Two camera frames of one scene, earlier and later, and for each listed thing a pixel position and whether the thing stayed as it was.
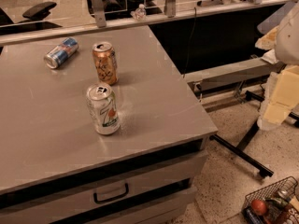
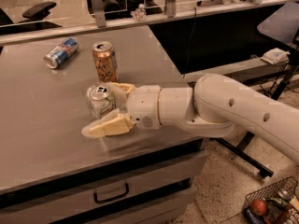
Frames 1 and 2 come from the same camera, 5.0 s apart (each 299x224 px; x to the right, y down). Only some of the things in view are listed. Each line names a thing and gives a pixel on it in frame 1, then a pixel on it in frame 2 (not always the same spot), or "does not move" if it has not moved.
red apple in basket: x=259 y=207 does not move
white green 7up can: x=102 y=105 does not move
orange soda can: x=106 y=61 does not move
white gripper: x=288 y=36 to x=142 y=105
